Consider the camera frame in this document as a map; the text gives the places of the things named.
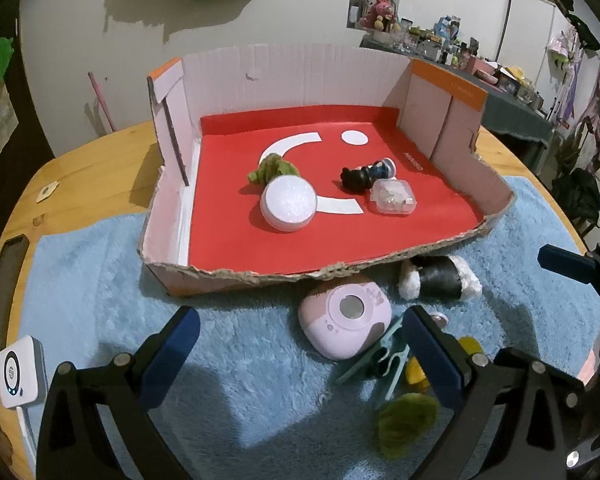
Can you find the green plush toy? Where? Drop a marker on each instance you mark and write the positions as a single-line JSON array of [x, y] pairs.
[[272, 170], [407, 422]]

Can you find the pink stick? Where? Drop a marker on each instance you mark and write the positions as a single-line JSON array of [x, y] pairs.
[[102, 102]]

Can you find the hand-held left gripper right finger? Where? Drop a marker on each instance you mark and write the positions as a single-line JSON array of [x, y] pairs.
[[432, 350]]

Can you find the teal clothespin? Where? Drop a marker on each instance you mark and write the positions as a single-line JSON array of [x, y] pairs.
[[375, 366]]

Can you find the blue fluffy mat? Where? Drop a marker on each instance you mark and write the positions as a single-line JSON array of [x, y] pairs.
[[105, 285]]

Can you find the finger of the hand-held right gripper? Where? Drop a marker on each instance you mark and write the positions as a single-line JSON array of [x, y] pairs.
[[560, 260]]

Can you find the clear plastic case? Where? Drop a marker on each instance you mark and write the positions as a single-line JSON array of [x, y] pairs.
[[392, 197]]

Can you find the yellow-haired doll figure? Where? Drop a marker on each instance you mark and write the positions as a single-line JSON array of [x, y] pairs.
[[416, 374]]

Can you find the white square device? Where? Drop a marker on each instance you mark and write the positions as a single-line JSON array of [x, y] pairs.
[[22, 372]]

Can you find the small paper tag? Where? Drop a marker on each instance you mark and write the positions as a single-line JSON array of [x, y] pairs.
[[47, 191]]

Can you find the white fabric wardrobe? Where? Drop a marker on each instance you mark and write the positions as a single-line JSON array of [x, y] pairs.
[[530, 35]]

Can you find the clutter of small boxes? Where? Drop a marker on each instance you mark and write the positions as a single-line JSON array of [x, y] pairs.
[[460, 45]]

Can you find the black and white sushi plush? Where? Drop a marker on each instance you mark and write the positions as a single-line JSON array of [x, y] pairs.
[[440, 277]]

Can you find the black phone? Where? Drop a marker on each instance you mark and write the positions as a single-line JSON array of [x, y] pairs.
[[5, 290]]

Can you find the green wall plush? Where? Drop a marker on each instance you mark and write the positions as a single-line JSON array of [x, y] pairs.
[[2, 52]]

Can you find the orange cardboard box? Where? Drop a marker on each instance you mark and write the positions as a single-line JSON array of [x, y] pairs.
[[230, 235]]

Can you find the black toy figure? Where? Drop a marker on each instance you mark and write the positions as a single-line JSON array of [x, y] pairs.
[[362, 177]]

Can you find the black backpack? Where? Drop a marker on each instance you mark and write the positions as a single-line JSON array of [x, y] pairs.
[[577, 195]]

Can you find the person's right hand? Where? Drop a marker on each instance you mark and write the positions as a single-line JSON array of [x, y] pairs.
[[587, 369]]

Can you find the green-clothed table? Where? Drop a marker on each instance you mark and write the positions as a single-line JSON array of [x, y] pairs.
[[510, 115]]

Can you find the white round lid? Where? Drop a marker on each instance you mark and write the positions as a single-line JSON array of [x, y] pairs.
[[287, 202]]

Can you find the pink rabbit plush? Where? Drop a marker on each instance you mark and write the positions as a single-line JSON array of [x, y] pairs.
[[382, 10]]

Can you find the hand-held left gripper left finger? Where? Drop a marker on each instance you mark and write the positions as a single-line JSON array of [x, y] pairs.
[[177, 345]]

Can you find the pink round device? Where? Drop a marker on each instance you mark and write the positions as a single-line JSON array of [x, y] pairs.
[[345, 330]]

